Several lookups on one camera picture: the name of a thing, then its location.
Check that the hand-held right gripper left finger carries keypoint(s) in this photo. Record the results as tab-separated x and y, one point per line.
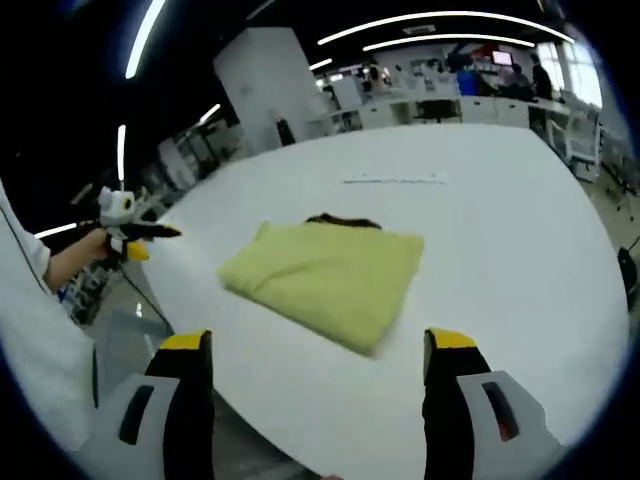
190	400

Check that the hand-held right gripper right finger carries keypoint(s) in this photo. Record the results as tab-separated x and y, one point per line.
445	405

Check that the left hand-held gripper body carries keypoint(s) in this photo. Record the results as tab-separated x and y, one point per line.
116	207

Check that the yellow blue grey garment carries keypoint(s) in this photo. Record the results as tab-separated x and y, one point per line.
325	280

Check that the person's left hand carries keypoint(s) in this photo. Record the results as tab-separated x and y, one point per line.
97	247

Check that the ceiling light strip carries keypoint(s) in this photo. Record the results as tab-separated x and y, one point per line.
450	15
121	152
142	37
450	36
55	231
209	114
320	64

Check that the dark hanging item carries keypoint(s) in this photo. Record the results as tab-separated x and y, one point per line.
285	131

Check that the white square pillar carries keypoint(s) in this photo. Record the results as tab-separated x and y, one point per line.
270	85

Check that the white flat strip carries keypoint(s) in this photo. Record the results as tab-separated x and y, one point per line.
395	180

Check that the white cabinet row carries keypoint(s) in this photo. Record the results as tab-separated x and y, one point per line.
450	110

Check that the black office chair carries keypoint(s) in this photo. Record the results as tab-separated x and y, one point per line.
435	110

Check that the white mesh office chair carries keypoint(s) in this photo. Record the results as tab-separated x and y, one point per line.
575	135

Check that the blue storage bin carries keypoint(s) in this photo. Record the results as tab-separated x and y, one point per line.
467	82

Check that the pink screen monitor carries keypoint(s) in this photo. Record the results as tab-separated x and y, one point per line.
501	57

